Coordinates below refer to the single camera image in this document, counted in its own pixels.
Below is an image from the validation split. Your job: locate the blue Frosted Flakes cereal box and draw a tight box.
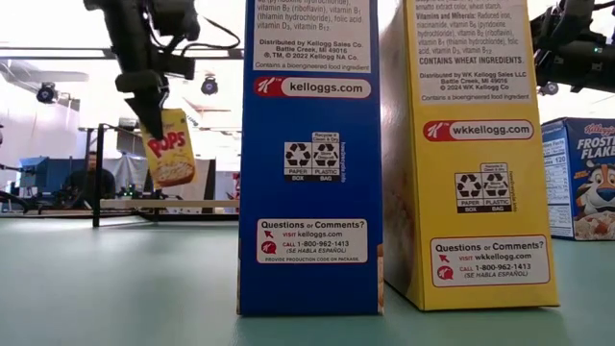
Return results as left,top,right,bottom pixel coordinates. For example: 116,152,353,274
236,0,385,317
541,116,615,242

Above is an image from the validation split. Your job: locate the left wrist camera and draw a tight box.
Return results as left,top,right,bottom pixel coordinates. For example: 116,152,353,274
161,51,197,82

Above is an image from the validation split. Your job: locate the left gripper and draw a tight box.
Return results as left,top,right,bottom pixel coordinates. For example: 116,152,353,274
98,0,171,142

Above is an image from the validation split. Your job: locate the yellow Corn Pops cereal box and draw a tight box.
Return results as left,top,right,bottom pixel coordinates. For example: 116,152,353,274
379,0,561,312
139,108,198,189

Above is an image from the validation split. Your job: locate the blue partition panel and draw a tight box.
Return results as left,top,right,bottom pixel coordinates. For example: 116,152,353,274
18,156,87,193

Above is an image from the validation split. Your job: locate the green table mat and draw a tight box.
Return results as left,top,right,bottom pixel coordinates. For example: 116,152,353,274
0,215,615,346

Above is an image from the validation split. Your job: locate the grey tarp curtain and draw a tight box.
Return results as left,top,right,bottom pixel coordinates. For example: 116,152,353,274
103,154,212,201

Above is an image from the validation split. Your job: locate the person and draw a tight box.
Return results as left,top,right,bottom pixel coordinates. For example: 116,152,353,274
64,151,116,209

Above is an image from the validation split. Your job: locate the wooden shelf with black frame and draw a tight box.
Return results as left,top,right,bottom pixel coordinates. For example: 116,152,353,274
76,122,241,228

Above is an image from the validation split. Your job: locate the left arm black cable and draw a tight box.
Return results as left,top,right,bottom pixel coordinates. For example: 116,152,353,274
180,15,242,55

